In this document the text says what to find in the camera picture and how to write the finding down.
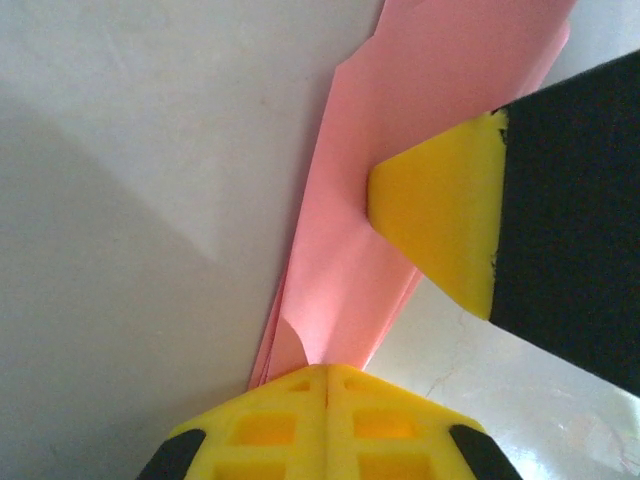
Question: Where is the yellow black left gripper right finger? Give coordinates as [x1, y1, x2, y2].
[327, 364, 521, 480]

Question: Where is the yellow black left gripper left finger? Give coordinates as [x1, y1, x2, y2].
[137, 364, 329, 480]

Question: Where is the pink cloth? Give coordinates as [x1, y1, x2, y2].
[247, 0, 574, 391]

